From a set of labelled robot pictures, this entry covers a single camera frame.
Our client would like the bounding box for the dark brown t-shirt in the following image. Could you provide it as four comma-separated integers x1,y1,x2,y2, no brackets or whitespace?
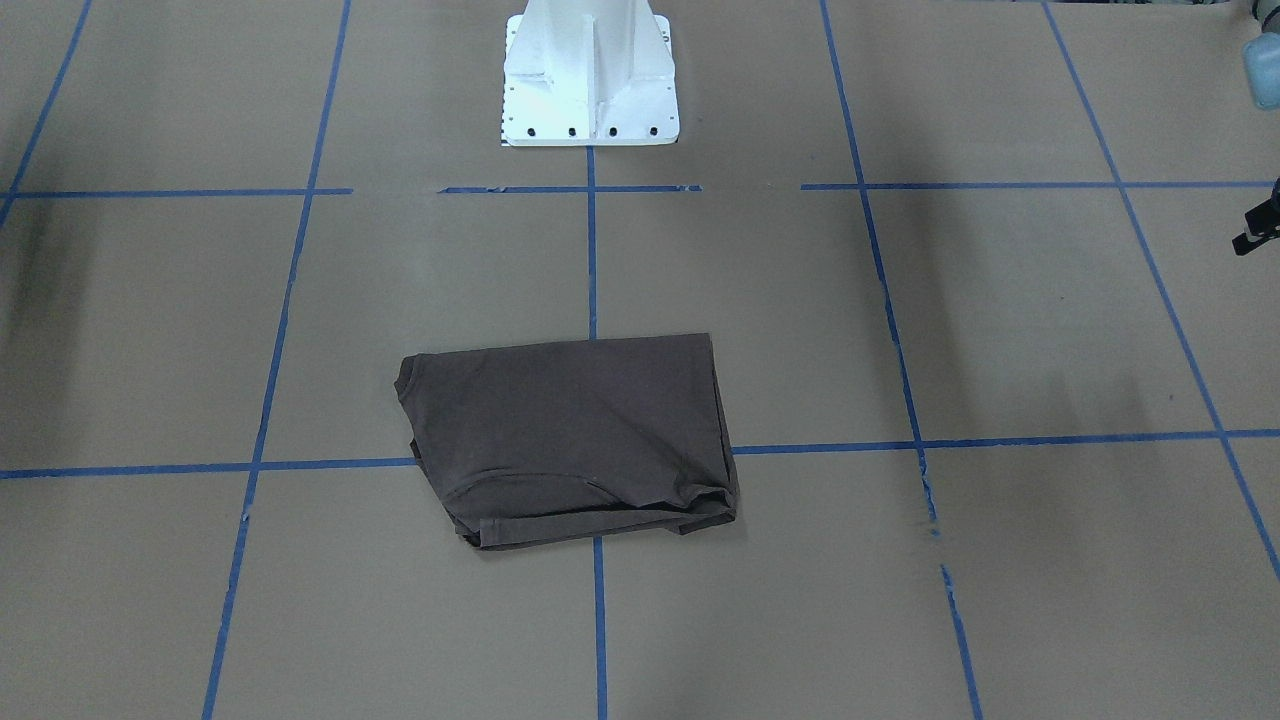
394,333,741,551

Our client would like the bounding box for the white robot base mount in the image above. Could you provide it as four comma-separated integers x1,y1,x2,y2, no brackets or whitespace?
500,1,681,147

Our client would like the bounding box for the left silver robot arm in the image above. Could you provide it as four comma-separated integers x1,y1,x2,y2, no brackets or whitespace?
1231,1,1279,258

